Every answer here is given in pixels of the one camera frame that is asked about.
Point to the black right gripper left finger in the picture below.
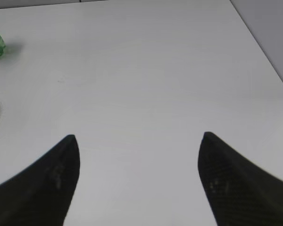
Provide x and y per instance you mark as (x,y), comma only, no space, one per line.
(41,194)

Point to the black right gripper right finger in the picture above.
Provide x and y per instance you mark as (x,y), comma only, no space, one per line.
(239,192)

